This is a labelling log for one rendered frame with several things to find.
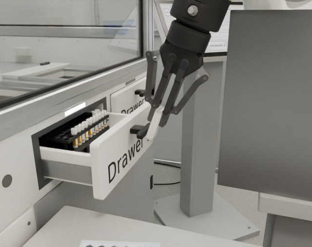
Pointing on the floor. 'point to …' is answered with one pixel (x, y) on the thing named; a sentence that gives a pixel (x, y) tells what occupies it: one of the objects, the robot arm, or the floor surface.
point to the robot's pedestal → (290, 221)
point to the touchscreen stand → (202, 169)
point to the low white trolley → (117, 232)
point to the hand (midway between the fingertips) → (156, 123)
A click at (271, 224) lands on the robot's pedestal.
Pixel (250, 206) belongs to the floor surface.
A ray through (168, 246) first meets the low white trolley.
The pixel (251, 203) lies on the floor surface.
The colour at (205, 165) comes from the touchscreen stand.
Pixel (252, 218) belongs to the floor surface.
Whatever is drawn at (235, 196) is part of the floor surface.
